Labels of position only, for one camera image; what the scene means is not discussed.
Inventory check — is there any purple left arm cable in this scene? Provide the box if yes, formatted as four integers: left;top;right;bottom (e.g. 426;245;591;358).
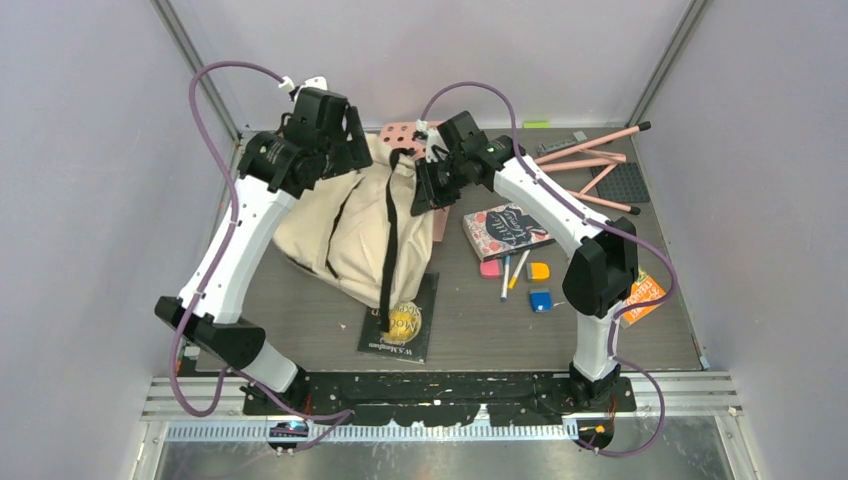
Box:
166;60;356;455

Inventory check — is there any pink eraser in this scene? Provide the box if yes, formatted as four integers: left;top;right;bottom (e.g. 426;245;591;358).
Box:
479;259;504;279

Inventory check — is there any black moon and sixpence book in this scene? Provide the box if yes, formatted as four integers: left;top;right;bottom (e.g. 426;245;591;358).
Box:
357;273;439;364

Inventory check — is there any grey lego strip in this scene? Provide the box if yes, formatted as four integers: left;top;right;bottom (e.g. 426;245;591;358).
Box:
536;130;588;157

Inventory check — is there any blue eraser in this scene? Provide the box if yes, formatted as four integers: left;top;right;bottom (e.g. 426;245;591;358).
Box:
528;289;553;313

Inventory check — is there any pink perforated music stand tray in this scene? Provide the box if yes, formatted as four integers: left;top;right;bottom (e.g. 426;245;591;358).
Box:
379;121;450;242

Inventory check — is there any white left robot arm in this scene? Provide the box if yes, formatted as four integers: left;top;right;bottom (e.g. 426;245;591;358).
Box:
155;87;372;414

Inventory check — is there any floral little women book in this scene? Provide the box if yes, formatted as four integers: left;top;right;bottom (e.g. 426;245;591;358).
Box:
462;203;555;262

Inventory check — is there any pink folding tripod stand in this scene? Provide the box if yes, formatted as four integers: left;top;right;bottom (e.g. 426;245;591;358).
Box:
535;121;652;215

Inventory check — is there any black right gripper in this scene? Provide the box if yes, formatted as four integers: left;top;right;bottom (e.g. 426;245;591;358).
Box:
413;154;469;216

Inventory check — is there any dark grey lego baseplate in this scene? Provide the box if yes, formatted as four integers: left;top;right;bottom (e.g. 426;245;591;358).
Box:
594;162;651;204

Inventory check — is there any orange treehouse book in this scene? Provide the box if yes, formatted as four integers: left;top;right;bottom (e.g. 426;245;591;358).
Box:
621;268;666;328

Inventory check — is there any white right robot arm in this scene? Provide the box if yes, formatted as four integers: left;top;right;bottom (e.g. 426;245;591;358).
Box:
411;111;638;411

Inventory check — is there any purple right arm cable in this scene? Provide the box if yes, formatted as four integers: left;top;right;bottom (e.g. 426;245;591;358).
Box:
419;81;680;460

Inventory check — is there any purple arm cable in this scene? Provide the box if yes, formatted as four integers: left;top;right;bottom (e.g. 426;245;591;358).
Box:
419;81;680;460
166;60;356;455

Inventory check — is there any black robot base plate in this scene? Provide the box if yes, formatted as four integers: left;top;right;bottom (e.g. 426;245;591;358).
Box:
280;371;636;427

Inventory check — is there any beige canvas backpack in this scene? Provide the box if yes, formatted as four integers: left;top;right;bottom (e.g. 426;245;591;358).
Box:
272;134;434;307

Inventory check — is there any white blue marker pen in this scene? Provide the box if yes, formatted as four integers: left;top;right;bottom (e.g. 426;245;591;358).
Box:
499;255;511;302

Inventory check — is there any orange yellow eraser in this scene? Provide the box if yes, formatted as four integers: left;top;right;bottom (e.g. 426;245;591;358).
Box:
526;262;551;283

